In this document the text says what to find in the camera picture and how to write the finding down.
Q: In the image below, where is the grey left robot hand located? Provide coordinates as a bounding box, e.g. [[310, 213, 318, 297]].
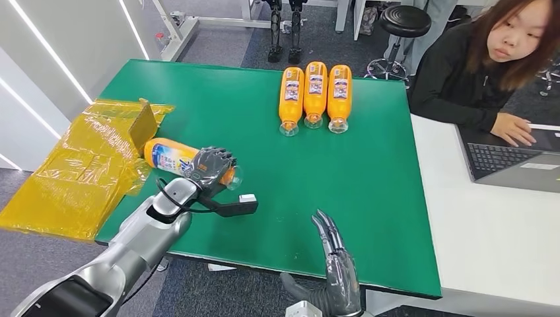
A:
[[186, 146, 239, 199]]

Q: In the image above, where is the black robot leg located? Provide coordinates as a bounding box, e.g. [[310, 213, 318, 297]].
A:
[[287, 0, 306, 65], [267, 0, 285, 64]]

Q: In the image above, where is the chrome chair base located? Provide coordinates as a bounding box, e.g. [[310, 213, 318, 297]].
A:
[[537, 59, 560, 97]]

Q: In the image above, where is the beige bag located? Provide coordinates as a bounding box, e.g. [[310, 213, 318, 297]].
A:
[[360, 5, 380, 37]]

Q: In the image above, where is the black round stool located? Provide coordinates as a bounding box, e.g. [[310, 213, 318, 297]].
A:
[[364, 5, 433, 86]]

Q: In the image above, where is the yellow taped cardboard box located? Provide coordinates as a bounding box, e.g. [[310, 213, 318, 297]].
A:
[[0, 98, 176, 242]]

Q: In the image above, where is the orange juice bottle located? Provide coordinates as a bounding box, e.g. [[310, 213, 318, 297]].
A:
[[327, 64, 353, 134], [278, 66, 305, 137], [303, 61, 328, 130], [143, 137, 244, 191]]

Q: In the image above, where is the white desk leg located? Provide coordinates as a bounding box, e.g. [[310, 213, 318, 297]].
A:
[[334, 0, 352, 33]]

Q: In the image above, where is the person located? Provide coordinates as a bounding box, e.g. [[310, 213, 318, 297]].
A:
[[409, 0, 560, 149]]

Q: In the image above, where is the green table mat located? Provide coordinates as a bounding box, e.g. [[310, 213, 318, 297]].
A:
[[95, 59, 442, 300]]

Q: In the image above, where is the grey laptop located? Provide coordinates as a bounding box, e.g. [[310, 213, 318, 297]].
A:
[[454, 123, 560, 194]]

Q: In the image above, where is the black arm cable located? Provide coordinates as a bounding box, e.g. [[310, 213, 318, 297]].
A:
[[155, 177, 217, 215], [122, 262, 161, 308]]

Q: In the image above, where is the white light strip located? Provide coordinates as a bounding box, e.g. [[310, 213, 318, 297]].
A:
[[0, 77, 61, 139], [0, 153, 22, 172]]

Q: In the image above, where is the white metal frame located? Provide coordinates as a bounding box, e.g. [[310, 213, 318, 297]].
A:
[[151, 0, 272, 62]]

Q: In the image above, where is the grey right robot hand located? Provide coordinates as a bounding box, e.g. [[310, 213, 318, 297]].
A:
[[279, 209, 364, 317]]

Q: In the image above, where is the person's right hand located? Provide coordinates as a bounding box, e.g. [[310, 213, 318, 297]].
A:
[[491, 112, 538, 148]]

